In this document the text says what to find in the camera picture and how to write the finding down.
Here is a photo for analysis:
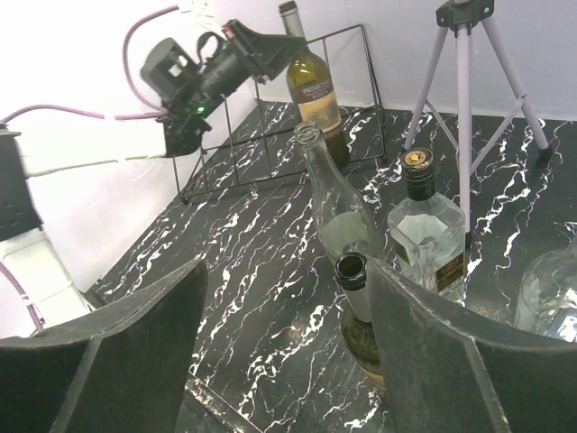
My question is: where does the dark green wine bottle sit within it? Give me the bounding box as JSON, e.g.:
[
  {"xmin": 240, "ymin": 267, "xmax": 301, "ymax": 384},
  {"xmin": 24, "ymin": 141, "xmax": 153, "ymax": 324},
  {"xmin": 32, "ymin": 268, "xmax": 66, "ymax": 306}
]
[{"xmin": 278, "ymin": 0, "xmax": 352, "ymax": 170}]

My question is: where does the black wire wine rack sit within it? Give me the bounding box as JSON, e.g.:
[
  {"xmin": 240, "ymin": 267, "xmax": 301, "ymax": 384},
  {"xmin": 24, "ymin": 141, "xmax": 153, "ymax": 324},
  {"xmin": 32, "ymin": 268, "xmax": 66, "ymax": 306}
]
[{"xmin": 176, "ymin": 23, "xmax": 387, "ymax": 206}]

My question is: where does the lilac music stand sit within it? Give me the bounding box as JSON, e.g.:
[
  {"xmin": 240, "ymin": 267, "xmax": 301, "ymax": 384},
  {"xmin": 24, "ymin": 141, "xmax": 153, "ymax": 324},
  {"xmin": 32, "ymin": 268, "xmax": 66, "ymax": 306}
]
[{"xmin": 403, "ymin": 1, "xmax": 554, "ymax": 246}]

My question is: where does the small clear glass bottle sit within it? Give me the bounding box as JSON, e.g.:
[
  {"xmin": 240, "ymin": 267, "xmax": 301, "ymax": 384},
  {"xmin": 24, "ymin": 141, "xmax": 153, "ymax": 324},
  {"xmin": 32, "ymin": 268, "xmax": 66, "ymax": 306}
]
[{"xmin": 514, "ymin": 240, "xmax": 576, "ymax": 336}]

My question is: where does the tall clear bottle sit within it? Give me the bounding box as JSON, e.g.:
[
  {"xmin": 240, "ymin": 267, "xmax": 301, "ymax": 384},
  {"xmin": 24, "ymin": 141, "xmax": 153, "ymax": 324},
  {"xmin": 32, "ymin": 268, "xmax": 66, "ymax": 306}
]
[{"xmin": 294, "ymin": 122, "xmax": 385, "ymax": 263}]

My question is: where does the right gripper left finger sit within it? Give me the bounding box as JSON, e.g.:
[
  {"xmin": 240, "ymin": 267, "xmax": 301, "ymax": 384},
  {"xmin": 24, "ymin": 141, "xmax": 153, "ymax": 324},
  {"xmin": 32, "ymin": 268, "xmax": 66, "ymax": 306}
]
[{"xmin": 1, "ymin": 260, "xmax": 208, "ymax": 432}]

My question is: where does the green wine bottle silver neck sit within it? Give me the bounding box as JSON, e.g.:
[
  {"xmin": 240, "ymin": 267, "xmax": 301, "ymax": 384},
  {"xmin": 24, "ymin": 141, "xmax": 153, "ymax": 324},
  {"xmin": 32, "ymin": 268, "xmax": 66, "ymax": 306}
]
[{"xmin": 334, "ymin": 252, "xmax": 386, "ymax": 392}]

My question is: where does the clear bottle black cap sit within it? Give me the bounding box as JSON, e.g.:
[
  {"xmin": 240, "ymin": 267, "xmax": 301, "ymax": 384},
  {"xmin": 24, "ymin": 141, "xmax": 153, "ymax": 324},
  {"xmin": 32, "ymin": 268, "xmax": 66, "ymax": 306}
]
[{"xmin": 388, "ymin": 148, "xmax": 466, "ymax": 304}]

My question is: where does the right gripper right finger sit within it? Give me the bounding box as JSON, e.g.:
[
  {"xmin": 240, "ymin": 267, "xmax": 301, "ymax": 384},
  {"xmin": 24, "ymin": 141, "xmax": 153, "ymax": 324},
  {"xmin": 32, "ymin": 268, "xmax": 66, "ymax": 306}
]
[{"xmin": 367, "ymin": 259, "xmax": 576, "ymax": 432}]

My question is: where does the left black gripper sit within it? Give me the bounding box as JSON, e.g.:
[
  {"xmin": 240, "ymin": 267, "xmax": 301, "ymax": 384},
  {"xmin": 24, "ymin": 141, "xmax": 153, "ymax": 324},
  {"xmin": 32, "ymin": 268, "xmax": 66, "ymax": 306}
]
[{"xmin": 223, "ymin": 19, "xmax": 307, "ymax": 84}]

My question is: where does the blue square bottle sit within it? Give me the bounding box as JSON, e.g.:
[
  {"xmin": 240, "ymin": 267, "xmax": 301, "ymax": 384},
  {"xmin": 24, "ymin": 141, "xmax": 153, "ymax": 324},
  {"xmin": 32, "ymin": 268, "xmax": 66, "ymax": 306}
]
[{"xmin": 545, "ymin": 308, "xmax": 577, "ymax": 343}]

